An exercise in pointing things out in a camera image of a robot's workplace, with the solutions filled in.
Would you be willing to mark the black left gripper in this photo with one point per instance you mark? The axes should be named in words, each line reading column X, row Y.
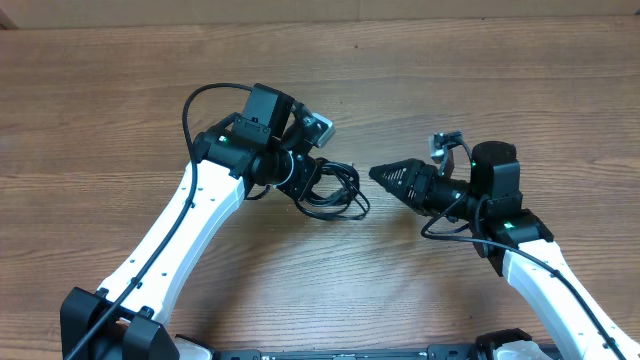
column 307, row 174

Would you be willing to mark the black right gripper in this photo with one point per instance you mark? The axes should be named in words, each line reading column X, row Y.
column 414, row 171

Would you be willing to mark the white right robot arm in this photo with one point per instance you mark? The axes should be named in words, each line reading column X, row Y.
column 487, row 211

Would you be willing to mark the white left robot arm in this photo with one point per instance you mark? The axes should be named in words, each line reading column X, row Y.
column 268, row 143

